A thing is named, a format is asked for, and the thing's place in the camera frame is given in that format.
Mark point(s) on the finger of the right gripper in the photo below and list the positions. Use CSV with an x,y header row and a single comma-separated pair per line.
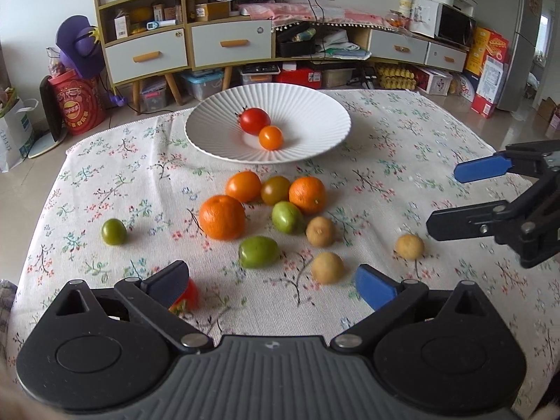
x,y
482,168
467,222

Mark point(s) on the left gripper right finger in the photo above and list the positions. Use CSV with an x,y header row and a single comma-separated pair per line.
x,y
393,304

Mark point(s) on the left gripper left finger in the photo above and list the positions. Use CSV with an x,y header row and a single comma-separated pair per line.
x,y
150,300

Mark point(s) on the tan longan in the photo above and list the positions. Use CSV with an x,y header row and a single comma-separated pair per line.
x,y
410,247
327,268
320,232

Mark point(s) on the large orange mandarin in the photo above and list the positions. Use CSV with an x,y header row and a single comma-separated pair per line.
x,y
222,218

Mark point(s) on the small orange mandarin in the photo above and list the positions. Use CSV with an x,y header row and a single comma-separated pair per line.
x,y
308,194

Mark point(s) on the olive brown tomato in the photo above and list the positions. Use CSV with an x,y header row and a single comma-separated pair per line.
x,y
275,190

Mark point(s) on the small orange cherry tomato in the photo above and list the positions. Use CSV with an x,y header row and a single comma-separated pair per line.
x,y
271,138

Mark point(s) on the red tomato with stem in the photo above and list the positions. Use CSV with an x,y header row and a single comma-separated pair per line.
x,y
252,120

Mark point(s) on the orange red carton box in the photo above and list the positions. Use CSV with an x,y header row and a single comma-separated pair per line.
x,y
486,43

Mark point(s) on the floral tablecloth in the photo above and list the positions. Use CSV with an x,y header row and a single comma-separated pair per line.
x,y
393,170

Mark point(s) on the yellow egg carton stack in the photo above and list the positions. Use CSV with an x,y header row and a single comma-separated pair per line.
x,y
395,77

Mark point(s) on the white microwave oven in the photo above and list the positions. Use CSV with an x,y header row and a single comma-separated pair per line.
x,y
442,22

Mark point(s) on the black flat panel stand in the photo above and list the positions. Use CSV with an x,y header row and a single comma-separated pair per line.
x,y
57,132

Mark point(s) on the white ribbed plate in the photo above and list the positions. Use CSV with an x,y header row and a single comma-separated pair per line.
x,y
311,122

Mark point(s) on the red cardboard box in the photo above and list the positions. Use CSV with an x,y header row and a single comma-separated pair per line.
x,y
304,76

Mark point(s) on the white paper shopping bag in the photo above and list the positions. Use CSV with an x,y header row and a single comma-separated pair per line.
x,y
16,130

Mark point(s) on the red snack bucket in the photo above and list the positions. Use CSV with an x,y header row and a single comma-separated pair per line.
x,y
78,100

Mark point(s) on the clear plastic storage box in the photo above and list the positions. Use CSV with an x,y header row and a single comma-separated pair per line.
x,y
202,84

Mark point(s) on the low wooden tv cabinet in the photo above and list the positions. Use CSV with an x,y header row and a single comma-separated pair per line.
x,y
360,43

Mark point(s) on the purple plush toy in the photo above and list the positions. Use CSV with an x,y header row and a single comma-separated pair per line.
x,y
79,47

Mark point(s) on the pink cloth on cabinet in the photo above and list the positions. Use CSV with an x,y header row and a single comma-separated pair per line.
x,y
287,13

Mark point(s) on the wooden drawer cabinet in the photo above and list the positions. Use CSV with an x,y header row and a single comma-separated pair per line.
x,y
164,51

